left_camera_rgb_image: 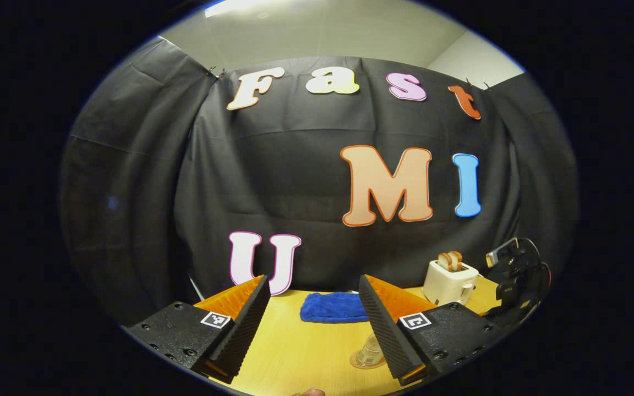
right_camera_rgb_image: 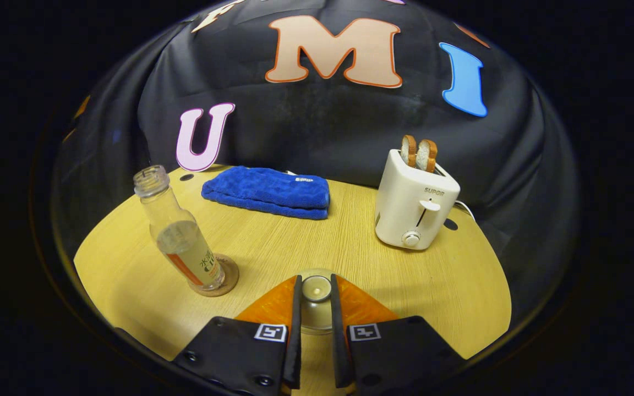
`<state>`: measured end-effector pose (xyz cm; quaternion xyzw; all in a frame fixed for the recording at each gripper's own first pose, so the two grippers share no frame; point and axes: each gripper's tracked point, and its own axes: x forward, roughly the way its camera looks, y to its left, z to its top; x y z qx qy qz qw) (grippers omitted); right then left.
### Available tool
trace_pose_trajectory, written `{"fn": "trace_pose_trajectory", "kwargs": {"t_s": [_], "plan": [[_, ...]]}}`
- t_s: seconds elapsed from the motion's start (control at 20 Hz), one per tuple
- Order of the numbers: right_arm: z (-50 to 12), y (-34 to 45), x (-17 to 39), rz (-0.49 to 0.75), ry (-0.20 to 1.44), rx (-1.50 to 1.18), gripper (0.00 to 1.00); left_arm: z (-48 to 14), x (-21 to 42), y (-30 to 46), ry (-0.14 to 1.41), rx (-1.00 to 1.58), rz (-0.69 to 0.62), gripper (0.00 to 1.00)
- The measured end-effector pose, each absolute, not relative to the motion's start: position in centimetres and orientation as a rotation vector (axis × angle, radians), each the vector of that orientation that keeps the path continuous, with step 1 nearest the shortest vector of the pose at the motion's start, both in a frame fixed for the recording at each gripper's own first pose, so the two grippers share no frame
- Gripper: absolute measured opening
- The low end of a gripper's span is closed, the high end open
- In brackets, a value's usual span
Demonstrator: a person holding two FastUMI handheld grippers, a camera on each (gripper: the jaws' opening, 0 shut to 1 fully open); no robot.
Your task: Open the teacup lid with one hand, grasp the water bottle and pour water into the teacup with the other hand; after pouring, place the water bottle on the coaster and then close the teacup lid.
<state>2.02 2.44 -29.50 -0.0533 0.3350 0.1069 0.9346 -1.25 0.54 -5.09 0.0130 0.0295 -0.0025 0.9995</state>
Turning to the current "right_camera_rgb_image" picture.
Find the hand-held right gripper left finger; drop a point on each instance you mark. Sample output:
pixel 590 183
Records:
pixel 296 341

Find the white toaster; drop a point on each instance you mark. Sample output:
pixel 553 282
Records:
pixel 410 209

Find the black backdrop cloth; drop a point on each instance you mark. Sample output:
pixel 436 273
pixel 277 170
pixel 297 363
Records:
pixel 322 126

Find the cream teacup lid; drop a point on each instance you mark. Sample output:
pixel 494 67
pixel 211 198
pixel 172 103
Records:
pixel 317 289

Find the clear plastic water bottle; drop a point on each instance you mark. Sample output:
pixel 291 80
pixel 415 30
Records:
pixel 182 242

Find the round wooden coaster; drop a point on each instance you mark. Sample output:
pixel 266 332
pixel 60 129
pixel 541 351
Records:
pixel 230 278

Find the blue folded towel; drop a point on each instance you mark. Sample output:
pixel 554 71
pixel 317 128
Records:
pixel 267 192

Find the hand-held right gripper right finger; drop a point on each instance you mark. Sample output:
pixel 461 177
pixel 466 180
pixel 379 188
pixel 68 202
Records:
pixel 339 346

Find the black round table grommet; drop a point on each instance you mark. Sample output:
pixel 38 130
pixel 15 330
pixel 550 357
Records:
pixel 450 224
pixel 186 177

